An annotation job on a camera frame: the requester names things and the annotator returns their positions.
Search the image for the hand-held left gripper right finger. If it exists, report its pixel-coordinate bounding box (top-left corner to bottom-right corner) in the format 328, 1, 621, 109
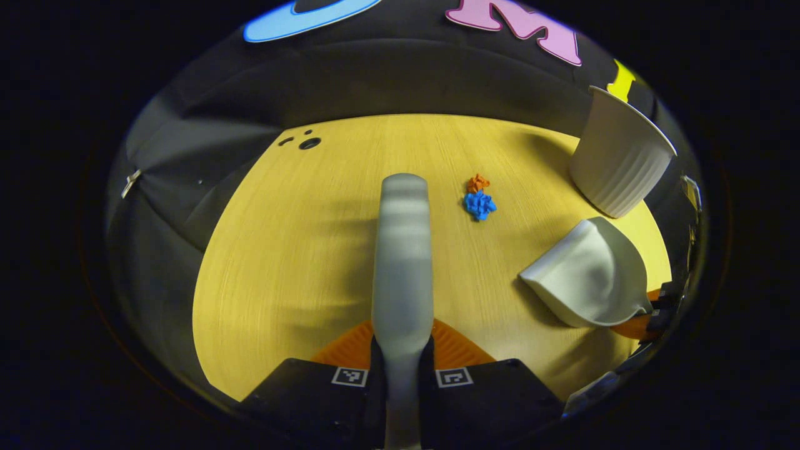
419, 319, 566, 450

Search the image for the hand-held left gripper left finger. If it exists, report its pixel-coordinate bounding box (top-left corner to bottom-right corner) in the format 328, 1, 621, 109
237, 320, 385, 450

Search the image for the white dustpan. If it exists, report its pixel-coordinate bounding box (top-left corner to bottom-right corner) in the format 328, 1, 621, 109
519, 217, 654, 329

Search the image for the white ribbed garbage bin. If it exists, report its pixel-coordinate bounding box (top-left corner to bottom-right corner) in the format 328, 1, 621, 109
569, 86, 678, 219

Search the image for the small white broom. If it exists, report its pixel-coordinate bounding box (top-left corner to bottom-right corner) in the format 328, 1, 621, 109
371, 173, 435, 450

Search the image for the blue paper trash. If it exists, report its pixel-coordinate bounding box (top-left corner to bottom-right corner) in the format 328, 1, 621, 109
463, 191, 498, 221

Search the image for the black backdrop cloth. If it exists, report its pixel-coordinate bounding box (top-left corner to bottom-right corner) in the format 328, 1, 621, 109
106, 0, 701, 388

